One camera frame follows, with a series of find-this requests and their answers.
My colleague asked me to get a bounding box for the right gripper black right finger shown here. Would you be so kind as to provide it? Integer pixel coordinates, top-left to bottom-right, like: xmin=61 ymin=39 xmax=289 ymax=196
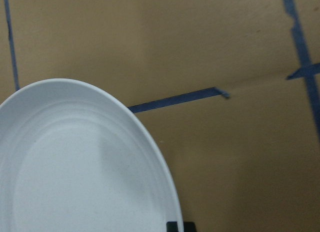
xmin=183 ymin=221 xmax=197 ymax=232

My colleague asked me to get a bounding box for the light blue plate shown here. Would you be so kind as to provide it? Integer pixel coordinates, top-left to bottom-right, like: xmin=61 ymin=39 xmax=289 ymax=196
xmin=0 ymin=79 xmax=184 ymax=232

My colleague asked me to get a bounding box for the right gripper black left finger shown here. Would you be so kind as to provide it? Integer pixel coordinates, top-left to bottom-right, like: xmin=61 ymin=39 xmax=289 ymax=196
xmin=166 ymin=222 xmax=178 ymax=232

